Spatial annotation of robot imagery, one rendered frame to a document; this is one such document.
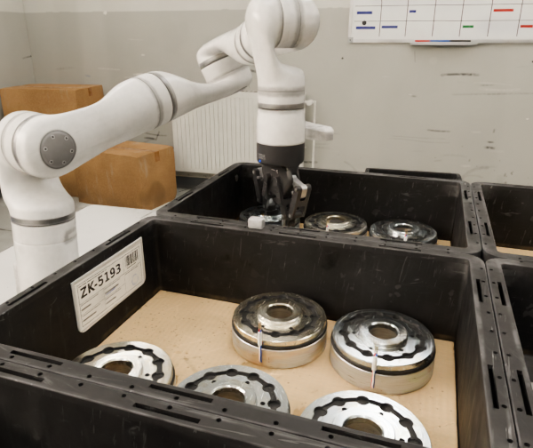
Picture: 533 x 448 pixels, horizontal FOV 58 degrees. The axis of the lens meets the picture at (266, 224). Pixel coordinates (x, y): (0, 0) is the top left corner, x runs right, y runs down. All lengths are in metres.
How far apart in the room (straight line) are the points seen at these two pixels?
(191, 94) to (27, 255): 0.38
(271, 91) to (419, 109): 2.83
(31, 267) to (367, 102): 2.96
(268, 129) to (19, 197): 0.38
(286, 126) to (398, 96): 2.80
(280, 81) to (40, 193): 0.40
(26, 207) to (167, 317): 0.30
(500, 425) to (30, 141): 0.63
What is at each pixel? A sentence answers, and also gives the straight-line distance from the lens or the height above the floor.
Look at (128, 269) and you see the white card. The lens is 0.59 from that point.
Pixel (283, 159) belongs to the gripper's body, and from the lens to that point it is 0.73.
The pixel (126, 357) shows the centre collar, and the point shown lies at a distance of 0.48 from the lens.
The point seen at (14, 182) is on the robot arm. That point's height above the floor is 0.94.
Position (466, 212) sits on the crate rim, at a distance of 0.69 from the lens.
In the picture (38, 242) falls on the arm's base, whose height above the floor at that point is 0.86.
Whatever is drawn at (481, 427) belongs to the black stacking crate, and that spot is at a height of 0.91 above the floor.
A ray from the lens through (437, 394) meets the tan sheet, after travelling 0.51.
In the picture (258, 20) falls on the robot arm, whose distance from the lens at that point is 0.71.
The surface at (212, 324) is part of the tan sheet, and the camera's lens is 0.58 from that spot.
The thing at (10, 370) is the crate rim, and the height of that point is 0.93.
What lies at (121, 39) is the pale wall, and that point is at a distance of 4.06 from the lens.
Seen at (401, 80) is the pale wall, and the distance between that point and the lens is 3.50.
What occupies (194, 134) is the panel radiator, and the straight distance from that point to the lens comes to 3.74.
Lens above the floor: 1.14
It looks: 21 degrees down
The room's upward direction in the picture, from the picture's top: straight up
